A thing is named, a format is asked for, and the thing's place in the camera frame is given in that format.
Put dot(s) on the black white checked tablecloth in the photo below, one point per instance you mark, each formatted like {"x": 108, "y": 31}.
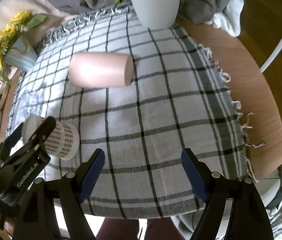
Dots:
{"x": 178, "y": 99}

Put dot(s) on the white ribbed plant pot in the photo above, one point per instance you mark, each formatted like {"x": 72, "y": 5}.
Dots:
{"x": 156, "y": 14}

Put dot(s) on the yellow sunflower bouquet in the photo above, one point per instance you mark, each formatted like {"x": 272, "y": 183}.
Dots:
{"x": 13, "y": 31}

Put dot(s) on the white plaid patterned cup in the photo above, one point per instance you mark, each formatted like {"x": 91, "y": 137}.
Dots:
{"x": 63, "y": 142}

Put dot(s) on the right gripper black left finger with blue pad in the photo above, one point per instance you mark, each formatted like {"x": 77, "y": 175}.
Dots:
{"x": 37, "y": 218}

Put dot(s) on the beige pink curtain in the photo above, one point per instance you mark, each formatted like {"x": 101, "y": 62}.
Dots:
{"x": 9, "y": 8}

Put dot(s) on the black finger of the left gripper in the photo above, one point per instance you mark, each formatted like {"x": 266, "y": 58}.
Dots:
{"x": 37, "y": 128}
{"x": 13, "y": 139}

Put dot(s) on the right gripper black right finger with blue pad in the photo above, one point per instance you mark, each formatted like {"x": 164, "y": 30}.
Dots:
{"x": 248, "y": 217}

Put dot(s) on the light blue ribbed vase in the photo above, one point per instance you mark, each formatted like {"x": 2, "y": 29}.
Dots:
{"x": 21, "y": 55}

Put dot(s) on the clear plastic cup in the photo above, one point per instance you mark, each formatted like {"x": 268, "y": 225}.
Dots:
{"x": 28, "y": 104}

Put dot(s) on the pink cup lying sideways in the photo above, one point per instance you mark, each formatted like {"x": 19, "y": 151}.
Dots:
{"x": 100, "y": 70}

